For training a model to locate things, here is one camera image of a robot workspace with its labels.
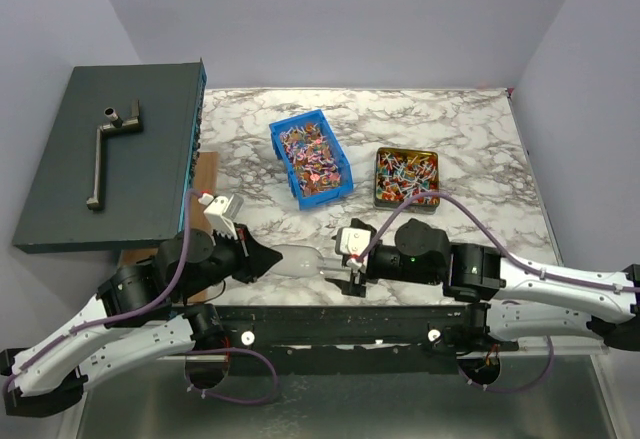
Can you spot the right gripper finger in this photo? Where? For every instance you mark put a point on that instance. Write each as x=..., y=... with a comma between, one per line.
x=355, y=223
x=356, y=285

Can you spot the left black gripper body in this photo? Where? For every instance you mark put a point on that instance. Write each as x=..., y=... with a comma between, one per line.
x=223, y=266

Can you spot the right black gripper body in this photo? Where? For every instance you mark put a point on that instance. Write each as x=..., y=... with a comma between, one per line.
x=382, y=262

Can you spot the clear glass jar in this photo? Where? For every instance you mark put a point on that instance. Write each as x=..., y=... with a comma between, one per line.
x=304, y=262

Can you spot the metal candy tin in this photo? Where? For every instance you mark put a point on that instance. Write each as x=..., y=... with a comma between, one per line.
x=402, y=173

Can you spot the blue candy bin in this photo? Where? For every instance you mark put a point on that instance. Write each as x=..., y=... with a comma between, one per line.
x=317, y=169

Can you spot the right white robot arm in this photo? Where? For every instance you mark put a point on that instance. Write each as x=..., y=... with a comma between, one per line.
x=517, y=297

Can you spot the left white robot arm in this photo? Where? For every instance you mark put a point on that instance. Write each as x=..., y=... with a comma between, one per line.
x=139, y=314

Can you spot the dark grey box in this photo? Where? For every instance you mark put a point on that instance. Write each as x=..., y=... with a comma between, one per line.
x=118, y=162

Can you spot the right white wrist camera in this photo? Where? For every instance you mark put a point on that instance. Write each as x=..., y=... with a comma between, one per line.
x=351, y=243

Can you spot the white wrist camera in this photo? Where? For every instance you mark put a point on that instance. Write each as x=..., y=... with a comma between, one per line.
x=351, y=243
x=220, y=212

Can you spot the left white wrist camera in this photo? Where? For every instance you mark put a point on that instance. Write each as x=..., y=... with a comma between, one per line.
x=220, y=212

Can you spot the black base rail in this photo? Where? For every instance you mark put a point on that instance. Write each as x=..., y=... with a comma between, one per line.
x=344, y=340

